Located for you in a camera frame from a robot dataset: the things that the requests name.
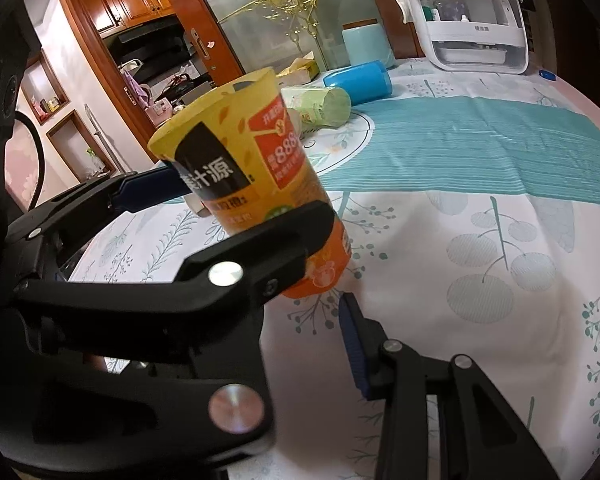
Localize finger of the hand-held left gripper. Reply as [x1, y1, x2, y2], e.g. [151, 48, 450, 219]
[0, 200, 337, 467]
[3, 166, 194, 282]

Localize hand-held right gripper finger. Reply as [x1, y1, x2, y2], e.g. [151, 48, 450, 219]
[339, 292, 562, 480]

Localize yellow orange paper cup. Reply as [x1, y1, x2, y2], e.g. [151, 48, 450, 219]
[147, 66, 354, 301]

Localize light green cup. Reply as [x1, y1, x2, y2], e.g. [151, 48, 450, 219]
[280, 85, 352, 129]

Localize blue cup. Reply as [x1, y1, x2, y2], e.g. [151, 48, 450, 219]
[322, 59, 392, 106]

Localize pink hanging cloth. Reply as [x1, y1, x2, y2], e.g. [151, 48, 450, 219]
[124, 71, 153, 107]

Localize black range hood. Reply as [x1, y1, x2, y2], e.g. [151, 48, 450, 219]
[105, 14, 192, 56]

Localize tree print tablecloth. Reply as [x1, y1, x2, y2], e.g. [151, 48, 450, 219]
[69, 54, 600, 480]

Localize wooden kitchen cabinets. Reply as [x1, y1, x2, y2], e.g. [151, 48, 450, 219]
[76, 0, 177, 37]

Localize yellow tissue box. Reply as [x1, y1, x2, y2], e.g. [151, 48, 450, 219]
[276, 57, 322, 87]

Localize wooden sliding door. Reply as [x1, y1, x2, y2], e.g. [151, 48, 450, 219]
[146, 0, 247, 83]

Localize light blue canister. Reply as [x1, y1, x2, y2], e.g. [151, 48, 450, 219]
[341, 22, 397, 70]

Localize white countertop appliance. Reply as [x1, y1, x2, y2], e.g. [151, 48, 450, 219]
[414, 0, 531, 74]

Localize wall niche shelf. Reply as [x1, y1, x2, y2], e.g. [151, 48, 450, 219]
[19, 52, 72, 127]
[46, 109, 120, 182]

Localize black cable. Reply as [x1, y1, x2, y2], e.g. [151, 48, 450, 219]
[11, 112, 50, 212]

